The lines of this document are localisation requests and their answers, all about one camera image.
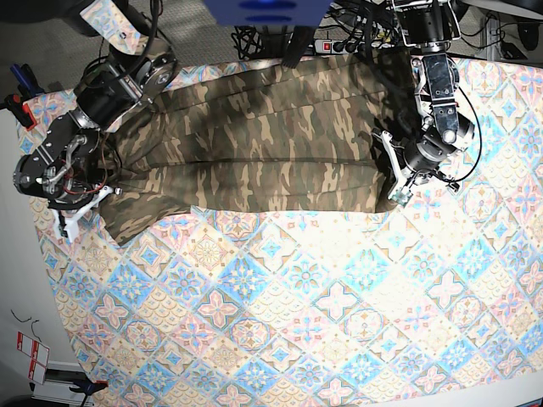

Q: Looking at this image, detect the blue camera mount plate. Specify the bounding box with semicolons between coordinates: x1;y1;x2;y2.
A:
204;0;332;26

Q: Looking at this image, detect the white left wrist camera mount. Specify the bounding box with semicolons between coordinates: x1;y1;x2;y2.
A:
372;129;431;207

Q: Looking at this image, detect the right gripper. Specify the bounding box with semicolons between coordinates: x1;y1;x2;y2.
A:
44;177;106;211

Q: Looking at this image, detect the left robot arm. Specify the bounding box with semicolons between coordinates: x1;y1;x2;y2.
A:
376;1;475;205

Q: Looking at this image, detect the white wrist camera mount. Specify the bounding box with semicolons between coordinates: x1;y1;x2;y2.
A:
48;186;122;243
372;129;431;207

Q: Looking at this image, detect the white power strip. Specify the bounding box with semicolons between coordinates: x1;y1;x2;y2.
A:
313;39;365;55

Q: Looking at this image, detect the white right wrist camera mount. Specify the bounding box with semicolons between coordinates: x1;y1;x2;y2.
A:
48;186;122;243

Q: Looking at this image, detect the camouflage T-shirt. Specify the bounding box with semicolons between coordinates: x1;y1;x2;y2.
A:
99;54;420;245

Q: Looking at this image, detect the black blue bottom clamp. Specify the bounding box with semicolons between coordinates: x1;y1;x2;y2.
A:
70;379;109;401

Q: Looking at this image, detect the blue table clamp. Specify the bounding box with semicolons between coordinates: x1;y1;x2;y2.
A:
10;64;45;100

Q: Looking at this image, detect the red black table clamp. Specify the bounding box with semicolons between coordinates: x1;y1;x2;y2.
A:
3;94;37;131

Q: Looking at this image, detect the red white label tag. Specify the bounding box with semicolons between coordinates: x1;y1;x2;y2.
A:
17;332;50;385

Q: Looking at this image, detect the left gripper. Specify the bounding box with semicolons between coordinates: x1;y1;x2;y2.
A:
393;127;460;192

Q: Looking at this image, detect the patterned tile tablecloth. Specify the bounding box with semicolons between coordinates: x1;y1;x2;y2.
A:
30;59;542;406

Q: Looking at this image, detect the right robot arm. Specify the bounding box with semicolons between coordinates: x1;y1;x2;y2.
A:
2;1;177;211

